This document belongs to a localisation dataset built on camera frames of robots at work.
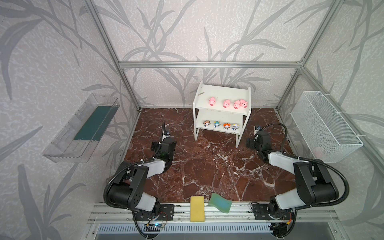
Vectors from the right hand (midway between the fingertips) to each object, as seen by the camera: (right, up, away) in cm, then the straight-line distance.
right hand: (256, 133), depth 95 cm
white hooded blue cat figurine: (-16, +5, -11) cm, 20 cm away
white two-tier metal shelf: (-25, +15, -19) cm, 35 cm away
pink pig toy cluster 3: (-18, +17, -22) cm, 33 cm away
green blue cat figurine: (-26, +6, -9) cm, 29 cm away
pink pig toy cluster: (-30, +18, -20) cm, 40 cm away
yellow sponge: (-38, -36, -21) cm, 56 cm away
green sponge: (-24, -34, -20) cm, 47 cm away
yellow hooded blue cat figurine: (-33, +7, -9) cm, 34 cm away
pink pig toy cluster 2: (-23, +17, -20) cm, 35 cm away
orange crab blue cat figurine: (-21, +5, -10) cm, 24 cm away
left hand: (-59, -1, -3) cm, 60 cm away
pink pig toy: (-14, +17, -21) cm, 30 cm away
